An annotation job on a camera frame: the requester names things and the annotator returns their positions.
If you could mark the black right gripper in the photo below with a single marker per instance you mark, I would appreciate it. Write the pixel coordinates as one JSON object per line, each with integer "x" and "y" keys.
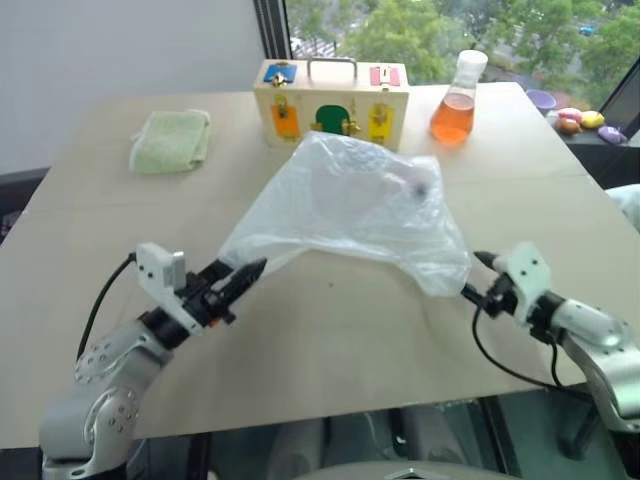
{"x": 500, "y": 297}

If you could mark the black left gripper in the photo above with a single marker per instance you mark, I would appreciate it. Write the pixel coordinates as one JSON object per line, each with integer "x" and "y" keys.
{"x": 207, "y": 305}

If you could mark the translucent white plastic bag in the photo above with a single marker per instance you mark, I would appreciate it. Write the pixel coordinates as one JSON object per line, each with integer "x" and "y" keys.
{"x": 350, "y": 210}

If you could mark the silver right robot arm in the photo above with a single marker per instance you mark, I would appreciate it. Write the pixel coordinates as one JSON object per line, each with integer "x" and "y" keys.
{"x": 605, "y": 345}

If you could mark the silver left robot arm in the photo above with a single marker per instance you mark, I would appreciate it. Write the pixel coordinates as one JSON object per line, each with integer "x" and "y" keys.
{"x": 110, "y": 380}

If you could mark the folded green towel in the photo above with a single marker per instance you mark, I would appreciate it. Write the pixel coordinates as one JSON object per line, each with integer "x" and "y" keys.
{"x": 167, "y": 142}

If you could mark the flask with orange liquid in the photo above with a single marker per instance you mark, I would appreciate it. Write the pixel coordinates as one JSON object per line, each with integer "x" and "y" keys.
{"x": 452, "y": 117}

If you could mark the pale blue plastic sheet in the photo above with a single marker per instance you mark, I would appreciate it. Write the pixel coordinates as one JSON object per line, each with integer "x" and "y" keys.
{"x": 627, "y": 205}

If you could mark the black window sill shelf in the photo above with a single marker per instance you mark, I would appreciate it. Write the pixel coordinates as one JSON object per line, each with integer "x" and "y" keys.
{"x": 610, "y": 160}

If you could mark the brown plush toy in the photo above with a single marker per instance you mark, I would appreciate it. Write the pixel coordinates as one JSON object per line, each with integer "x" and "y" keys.
{"x": 570, "y": 126}

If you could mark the pink plush toy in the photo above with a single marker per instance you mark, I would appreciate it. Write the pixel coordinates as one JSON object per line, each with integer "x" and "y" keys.
{"x": 570, "y": 113}

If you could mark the purple plastic bowl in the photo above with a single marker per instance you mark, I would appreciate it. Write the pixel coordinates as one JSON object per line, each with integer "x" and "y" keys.
{"x": 541, "y": 99}

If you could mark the purple plush toy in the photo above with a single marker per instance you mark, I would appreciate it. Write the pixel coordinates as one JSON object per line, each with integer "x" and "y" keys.
{"x": 611, "y": 135}

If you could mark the yellow plush toy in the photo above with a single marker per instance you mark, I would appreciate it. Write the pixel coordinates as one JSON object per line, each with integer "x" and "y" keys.
{"x": 592, "y": 119}

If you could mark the grey rounded robot torso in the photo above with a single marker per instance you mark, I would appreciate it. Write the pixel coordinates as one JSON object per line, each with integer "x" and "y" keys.
{"x": 400, "y": 472}

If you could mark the black furniture piece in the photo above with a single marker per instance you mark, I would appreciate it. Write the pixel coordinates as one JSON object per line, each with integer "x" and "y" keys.
{"x": 17, "y": 200}

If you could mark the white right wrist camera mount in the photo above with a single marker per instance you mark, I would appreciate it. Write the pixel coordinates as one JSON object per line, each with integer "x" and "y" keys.
{"x": 527, "y": 280}

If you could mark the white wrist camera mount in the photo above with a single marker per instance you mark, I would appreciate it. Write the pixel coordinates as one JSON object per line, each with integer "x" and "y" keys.
{"x": 162, "y": 280}
{"x": 527, "y": 280}

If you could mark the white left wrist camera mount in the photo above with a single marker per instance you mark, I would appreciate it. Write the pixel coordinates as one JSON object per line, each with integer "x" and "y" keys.
{"x": 162, "y": 280}

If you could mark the black slanted window frame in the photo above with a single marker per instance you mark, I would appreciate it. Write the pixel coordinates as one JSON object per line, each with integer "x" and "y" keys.
{"x": 625, "y": 100}

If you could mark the dark window frame post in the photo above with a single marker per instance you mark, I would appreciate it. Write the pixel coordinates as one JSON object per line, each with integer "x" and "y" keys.
{"x": 272, "y": 27}

